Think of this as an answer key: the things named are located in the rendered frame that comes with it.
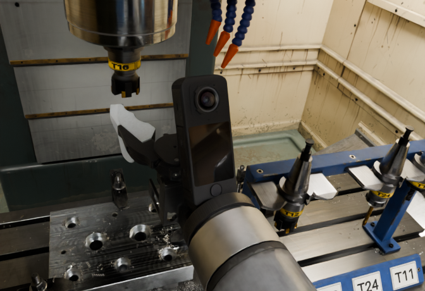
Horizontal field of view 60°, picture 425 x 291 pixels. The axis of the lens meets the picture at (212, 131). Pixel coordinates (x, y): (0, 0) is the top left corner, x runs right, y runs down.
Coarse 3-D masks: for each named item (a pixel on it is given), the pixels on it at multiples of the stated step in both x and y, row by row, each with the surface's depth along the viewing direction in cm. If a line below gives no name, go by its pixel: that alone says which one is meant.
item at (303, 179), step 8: (296, 160) 64; (304, 160) 63; (296, 168) 64; (304, 168) 64; (288, 176) 66; (296, 176) 65; (304, 176) 64; (288, 184) 66; (296, 184) 65; (304, 184) 65; (296, 192) 66; (304, 192) 66
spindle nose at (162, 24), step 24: (72, 0) 47; (96, 0) 46; (120, 0) 46; (144, 0) 47; (168, 0) 49; (72, 24) 49; (96, 24) 47; (120, 24) 47; (144, 24) 48; (168, 24) 51
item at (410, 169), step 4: (408, 160) 80; (404, 164) 78; (408, 164) 78; (412, 164) 79; (404, 168) 77; (408, 168) 77; (412, 168) 77; (416, 168) 78; (408, 172) 76; (412, 172) 76; (416, 172) 76; (420, 172) 77; (408, 176) 75; (412, 176) 75; (416, 176) 75; (420, 176) 75; (424, 176) 76; (408, 180) 75; (412, 180) 75; (416, 180) 74; (420, 180) 75
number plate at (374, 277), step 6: (360, 276) 85; (366, 276) 85; (372, 276) 86; (378, 276) 86; (354, 282) 84; (360, 282) 84; (366, 282) 85; (372, 282) 85; (378, 282) 86; (354, 288) 84; (360, 288) 84; (366, 288) 85; (372, 288) 85; (378, 288) 86
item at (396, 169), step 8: (400, 144) 71; (408, 144) 71; (392, 152) 72; (400, 152) 71; (384, 160) 74; (392, 160) 72; (400, 160) 71; (384, 168) 74; (392, 168) 72; (400, 168) 72
